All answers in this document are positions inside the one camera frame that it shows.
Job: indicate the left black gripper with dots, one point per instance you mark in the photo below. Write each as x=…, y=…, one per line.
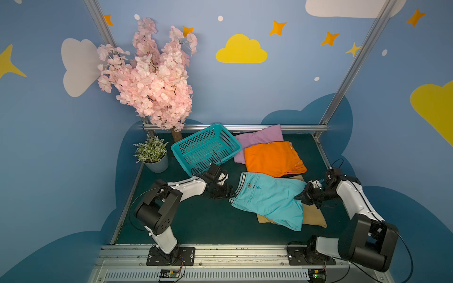
x=222, y=188

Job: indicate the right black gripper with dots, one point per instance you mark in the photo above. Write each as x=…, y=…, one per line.
x=311, y=194

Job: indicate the beige pants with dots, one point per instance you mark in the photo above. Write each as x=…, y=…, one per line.
x=312, y=216

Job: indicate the teal pants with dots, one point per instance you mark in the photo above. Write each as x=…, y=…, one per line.
x=273, y=198

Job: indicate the teal plastic basket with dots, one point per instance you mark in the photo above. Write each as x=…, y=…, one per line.
x=197, y=152

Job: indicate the orange pants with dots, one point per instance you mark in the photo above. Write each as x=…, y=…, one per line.
x=275, y=159

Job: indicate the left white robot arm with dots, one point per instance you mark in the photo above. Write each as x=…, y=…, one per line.
x=159, y=205

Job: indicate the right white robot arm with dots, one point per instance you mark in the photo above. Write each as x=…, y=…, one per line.
x=368, y=239

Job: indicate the purple folded pants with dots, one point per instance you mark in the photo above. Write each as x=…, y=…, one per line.
x=267, y=135

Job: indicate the small potted green plant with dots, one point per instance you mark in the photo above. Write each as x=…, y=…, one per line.
x=153, y=153

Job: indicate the right green circuit board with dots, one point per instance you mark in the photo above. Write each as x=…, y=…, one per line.
x=317, y=275

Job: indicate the green circuit board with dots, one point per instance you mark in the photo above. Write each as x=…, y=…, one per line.
x=317, y=275
x=169, y=275

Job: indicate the left green circuit board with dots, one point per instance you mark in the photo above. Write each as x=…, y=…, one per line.
x=169, y=275

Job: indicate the pink blossom artificial tree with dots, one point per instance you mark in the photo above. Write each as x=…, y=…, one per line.
x=155, y=81

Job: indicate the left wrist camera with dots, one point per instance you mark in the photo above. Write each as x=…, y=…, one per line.
x=214, y=170

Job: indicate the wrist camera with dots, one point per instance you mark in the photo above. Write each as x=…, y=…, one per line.
x=333, y=176
x=214, y=170

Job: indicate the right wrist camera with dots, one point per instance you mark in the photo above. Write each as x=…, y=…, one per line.
x=333, y=176

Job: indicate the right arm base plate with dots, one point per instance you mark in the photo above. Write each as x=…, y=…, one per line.
x=299, y=255

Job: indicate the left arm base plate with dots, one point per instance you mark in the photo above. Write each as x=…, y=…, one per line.
x=180, y=255

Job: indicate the aluminium back rail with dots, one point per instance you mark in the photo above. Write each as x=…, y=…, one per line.
x=248, y=128

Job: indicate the aluminium rail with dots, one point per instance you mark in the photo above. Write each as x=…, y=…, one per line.
x=223, y=264
x=248, y=128

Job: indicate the aluminium front rail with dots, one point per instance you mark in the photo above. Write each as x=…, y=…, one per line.
x=223, y=264

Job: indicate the aluminium frame post left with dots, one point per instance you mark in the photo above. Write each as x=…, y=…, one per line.
x=95, y=11

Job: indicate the aluminium frame post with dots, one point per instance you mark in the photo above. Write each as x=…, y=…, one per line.
x=388, y=10
x=95, y=11

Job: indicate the aluminium frame post right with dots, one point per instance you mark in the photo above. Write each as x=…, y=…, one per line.
x=388, y=10

